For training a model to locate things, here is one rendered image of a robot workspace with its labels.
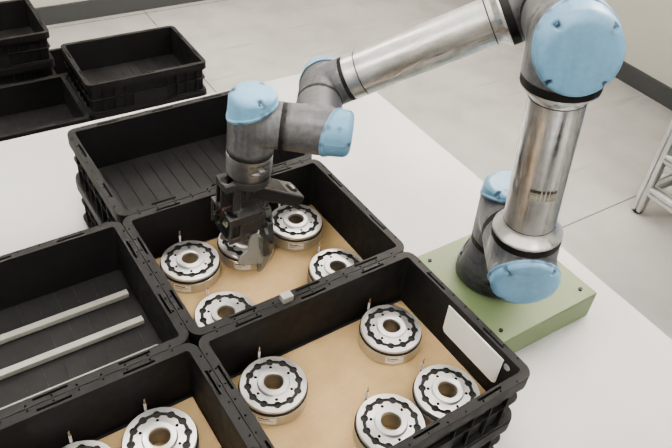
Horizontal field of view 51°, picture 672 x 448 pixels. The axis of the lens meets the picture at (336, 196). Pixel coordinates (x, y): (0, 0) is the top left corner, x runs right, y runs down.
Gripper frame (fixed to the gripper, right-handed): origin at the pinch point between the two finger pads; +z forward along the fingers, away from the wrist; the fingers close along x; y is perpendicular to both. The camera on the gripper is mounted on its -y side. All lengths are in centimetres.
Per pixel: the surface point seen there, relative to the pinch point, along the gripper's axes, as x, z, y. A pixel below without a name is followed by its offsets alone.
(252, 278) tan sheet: 3.5, 1.8, 2.4
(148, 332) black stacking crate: 6.0, 2.1, 22.9
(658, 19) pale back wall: -94, 47, -281
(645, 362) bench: 49, 13, -59
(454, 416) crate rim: 47.6, -9.7, -4.2
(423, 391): 39.1, -2.3, -7.5
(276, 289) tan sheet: 7.9, 1.6, 0.0
